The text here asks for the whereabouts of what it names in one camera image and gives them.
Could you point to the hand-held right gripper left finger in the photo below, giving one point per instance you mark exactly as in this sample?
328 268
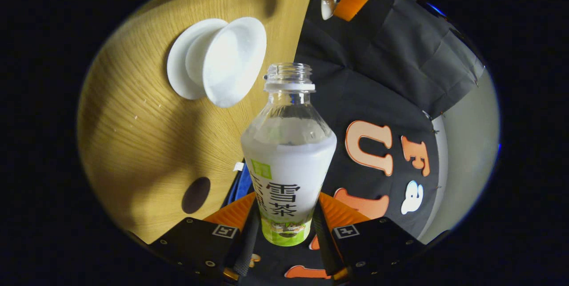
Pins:
249 246

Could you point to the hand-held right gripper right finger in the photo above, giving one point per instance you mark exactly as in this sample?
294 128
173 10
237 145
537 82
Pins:
322 241

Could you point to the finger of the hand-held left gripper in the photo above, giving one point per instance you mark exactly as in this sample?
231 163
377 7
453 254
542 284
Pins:
351 3

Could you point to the dark round coaster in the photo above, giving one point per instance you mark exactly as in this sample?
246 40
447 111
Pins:
195 195

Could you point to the clear water bottle white label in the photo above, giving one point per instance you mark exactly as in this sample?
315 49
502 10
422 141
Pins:
289 166

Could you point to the white teacup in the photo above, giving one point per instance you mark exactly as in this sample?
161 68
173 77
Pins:
233 61

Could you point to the blue towel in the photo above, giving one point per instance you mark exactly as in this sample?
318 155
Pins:
242 186

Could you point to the white saucer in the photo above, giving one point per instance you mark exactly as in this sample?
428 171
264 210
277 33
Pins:
178 68

